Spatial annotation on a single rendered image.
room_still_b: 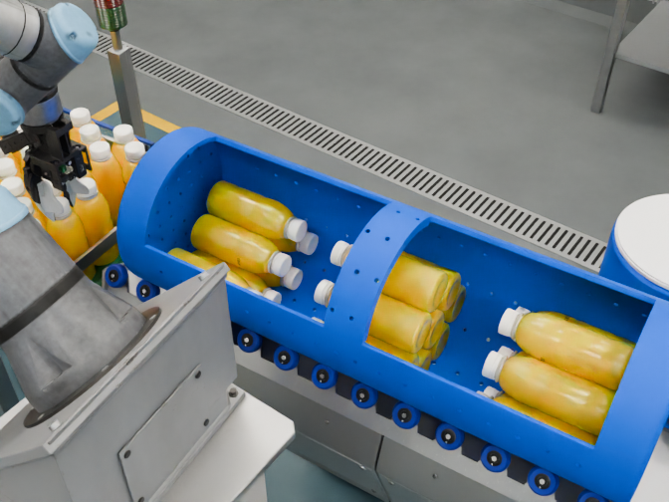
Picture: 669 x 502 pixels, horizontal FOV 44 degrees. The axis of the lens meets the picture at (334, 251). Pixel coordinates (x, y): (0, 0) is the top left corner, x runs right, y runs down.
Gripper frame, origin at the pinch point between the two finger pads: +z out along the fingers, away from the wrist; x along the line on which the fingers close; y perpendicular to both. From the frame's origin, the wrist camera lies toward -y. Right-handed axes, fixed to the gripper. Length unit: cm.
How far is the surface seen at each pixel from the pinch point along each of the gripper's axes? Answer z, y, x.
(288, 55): 106, -105, 225
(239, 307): -1.3, 43.6, -4.4
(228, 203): -4.2, 29.1, 12.5
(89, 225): 6.7, 1.7, 4.0
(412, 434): 15, 73, -1
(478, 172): 107, 13, 186
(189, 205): 0.8, 19.4, 13.2
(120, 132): -0.7, -5.5, 22.8
